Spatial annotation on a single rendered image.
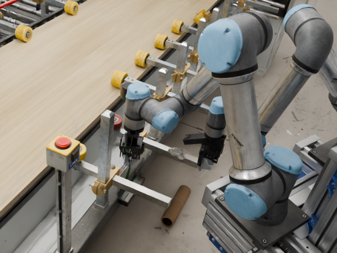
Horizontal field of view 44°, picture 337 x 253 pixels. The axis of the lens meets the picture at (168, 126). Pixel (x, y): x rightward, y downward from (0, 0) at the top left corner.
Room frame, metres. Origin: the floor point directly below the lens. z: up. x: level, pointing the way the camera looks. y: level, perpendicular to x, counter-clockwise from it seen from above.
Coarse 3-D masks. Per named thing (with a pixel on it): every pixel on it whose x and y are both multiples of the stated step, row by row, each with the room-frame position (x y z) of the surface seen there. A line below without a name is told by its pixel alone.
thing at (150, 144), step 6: (114, 132) 1.41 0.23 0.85; (120, 132) 1.41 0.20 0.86; (126, 132) 1.41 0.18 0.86; (144, 138) 1.40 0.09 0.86; (144, 144) 1.37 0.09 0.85; (150, 144) 1.36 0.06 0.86; (156, 144) 1.37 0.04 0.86; (156, 150) 1.35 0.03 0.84; (162, 150) 1.35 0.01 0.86; (168, 156) 1.34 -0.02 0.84; (174, 156) 1.33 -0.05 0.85; (186, 156) 1.33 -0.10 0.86; (192, 156) 1.34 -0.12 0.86; (186, 162) 1.31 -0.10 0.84; (192, 162) 1.31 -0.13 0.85
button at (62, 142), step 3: (60, 138) 0.88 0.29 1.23; (63, 138) 0.88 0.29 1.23; (66, 138) 0.88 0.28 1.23; (57, 141) 0.87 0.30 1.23; (60, 141) 0.87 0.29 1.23; (63, 141) 0.87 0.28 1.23; (66, 141) 0.87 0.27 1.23; (69, 141) 0.87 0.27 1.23; (57, 144) 0.86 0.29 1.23; (60, 144) 0.86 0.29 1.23; (63, 144) 0.86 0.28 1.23; (66, 144) 0.86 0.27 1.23; (69, 144) 0.87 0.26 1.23; (60, 147) 0.85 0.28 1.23; (63, 147) 0.85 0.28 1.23
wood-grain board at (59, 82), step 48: (96, 0) 2.69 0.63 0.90; (144, 0) 2.85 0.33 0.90; (192, 0) 3.02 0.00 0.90; (0, 48) 1.85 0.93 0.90; (48, 48) 1.94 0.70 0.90; (96, 48) 2.03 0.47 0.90; (144, 48) 2.14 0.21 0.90; (0, 96) 1.45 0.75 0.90; (48, 96) 1.51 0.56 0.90; (96, 96) 1.58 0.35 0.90; (0, 144) 1.15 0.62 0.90; (0, 192) 0.92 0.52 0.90
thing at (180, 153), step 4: (176, 148) 1.35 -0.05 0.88; (180, 148) 1.37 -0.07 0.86; (168, 152) 1.33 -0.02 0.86; (172, 152) 1.33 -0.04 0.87; (176, 152) 1.34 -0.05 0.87; (180, 152) 1.33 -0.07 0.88; (184, 152) 1.35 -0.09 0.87; (176, 156) 1.32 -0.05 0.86; (180, 156) 1.32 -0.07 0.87; (184, 156) 1.32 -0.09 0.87
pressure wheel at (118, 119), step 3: (117, 114) 1.47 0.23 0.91; (114, 117) 1.44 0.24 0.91; (117, 117) 1.45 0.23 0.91; (120, 117) 1.45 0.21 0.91; (114, 120) 1.42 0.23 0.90; (117, 120) 1.43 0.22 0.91; (120, 120) 1.43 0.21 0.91; (114, 123) 1.40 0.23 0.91; (117, 123) 1.40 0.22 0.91; (120, 123) 1.42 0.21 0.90; (114, 126) 1.40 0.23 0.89; (117, 126) 1.40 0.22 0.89; (120, 126) 1.42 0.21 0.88; (114, 129) 1.40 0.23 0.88; (117, 129) 1.40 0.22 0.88
